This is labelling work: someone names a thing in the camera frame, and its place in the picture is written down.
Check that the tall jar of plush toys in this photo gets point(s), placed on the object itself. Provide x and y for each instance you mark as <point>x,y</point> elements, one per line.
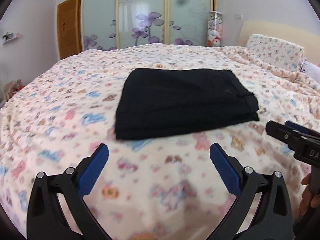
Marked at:
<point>215,29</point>

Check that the cream padded headboard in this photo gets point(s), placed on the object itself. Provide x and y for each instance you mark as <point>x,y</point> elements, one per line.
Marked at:
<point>289,33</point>

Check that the wooden door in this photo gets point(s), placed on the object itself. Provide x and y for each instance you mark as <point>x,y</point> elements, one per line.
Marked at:
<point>68,28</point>

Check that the cartoon print pillow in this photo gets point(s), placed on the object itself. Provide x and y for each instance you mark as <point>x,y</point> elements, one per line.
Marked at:
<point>277,52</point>

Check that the black pants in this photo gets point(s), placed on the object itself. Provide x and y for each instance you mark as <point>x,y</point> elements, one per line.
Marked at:
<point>161,103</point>

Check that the person's right hand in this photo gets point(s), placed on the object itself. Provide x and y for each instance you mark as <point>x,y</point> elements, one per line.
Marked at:
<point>308,199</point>

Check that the frosted floral sliding wardrobe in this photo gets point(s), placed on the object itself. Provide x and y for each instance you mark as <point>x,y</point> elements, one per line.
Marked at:
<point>117,24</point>

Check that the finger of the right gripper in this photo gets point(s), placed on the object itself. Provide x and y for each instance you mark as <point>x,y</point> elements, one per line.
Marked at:
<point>281,133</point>
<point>294,128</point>

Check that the white wall socket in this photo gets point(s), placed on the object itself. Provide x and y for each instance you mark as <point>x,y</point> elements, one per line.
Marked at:
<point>238,16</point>

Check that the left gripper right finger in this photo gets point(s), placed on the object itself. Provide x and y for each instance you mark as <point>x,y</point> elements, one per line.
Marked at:
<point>273,216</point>

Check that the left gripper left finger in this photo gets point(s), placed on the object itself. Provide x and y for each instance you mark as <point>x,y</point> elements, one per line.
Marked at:
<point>45,217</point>

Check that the lilac pillow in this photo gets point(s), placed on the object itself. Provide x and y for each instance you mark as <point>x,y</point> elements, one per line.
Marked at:
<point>311,70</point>

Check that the pink cartoon print blanket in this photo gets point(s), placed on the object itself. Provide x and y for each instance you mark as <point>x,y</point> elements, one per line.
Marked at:
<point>153,189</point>

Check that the white wall shelf with figurines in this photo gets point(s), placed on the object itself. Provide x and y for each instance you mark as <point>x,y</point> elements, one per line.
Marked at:
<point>8,37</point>

